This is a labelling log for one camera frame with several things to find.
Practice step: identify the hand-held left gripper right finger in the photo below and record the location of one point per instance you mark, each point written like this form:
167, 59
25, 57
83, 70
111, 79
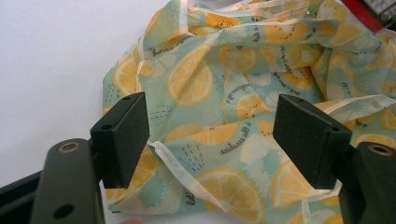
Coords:
308, 140

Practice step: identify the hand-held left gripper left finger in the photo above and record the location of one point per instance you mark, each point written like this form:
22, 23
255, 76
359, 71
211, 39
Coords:
123, 140

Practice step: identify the lemon print cloth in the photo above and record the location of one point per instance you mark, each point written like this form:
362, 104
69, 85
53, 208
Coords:
236, 93

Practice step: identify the red and grey object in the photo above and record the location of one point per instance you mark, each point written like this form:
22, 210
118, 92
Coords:
369, 14

